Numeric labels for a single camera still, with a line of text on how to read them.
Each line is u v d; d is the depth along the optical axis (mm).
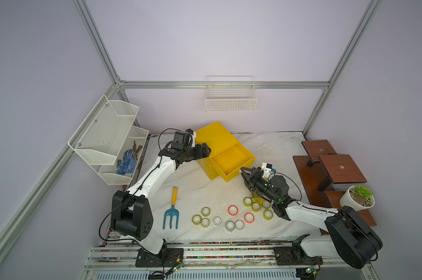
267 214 856
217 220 839
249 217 843
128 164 873
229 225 823
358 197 665
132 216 436
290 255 731
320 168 803
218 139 887
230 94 956
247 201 897
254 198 864
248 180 750
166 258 722
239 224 824
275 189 649
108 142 777
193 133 800
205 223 834
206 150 770
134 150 930
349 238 425
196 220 841
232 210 867
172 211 866
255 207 878
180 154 624
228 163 860
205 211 862
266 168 785
